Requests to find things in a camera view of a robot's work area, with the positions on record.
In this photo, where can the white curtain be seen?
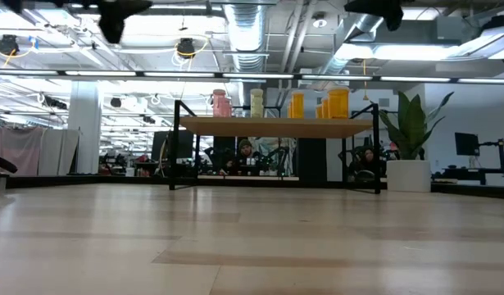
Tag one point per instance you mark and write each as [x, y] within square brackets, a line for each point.
[59, 151]

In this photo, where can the black monitor on arm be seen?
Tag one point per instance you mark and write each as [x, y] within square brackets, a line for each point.
[466, 143]

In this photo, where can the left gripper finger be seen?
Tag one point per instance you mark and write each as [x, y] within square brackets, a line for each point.
[137, 7]

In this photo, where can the ceiling light strip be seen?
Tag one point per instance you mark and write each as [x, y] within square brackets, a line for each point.
[180, 74]
[486, 80]
[22, 72]
[415, 79]
[100, 73]
[257, 75]
[335, 78]

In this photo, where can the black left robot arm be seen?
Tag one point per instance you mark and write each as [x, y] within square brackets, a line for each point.
[12, 5]

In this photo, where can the low black desk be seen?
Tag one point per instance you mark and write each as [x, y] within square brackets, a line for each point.
[475, 172]

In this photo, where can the wooden shelf black metal frame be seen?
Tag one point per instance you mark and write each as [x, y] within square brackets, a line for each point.
[276, 128]

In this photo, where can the person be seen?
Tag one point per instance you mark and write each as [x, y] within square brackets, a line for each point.
[245, 157]
[367, 162]

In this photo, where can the small pale yellow pill bottle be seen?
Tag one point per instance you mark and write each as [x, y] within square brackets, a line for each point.
[256, 103]

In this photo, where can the black upright panel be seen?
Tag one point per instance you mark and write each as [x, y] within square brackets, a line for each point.
[312, 160]

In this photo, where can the silver ventilation duct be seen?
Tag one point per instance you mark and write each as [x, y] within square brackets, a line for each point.
[245, 33]
[374, 24]

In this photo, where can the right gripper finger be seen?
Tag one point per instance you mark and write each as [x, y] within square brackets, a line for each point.
[368, 6]

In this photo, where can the black aluminium rig frame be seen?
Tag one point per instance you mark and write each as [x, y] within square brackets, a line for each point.
[71, 180]
[473, 189]

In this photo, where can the light wooden desk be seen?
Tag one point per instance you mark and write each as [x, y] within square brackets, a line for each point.
[247, 178]

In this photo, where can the white column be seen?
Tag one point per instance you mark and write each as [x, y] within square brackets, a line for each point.
[84, 131]

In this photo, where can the white ceiling sensor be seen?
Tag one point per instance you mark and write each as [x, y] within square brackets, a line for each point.
[319, 22]

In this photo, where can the green plant in white pot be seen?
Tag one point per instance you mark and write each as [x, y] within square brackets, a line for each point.
[407, 176]

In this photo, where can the black display screen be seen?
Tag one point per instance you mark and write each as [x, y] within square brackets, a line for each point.
[173, 145]

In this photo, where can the large orange pill bottle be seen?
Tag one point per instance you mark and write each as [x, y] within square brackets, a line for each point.
[317, 112]
[324, 108]
[339, 102]

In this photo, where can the small pink pill bottle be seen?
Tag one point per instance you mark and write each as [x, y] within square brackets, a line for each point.
[219, 103]

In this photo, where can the silver aluminium bar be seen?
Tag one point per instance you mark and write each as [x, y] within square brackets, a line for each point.
[0, 182]

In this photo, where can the pink curtain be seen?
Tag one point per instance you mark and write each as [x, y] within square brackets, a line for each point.
[18, 151]

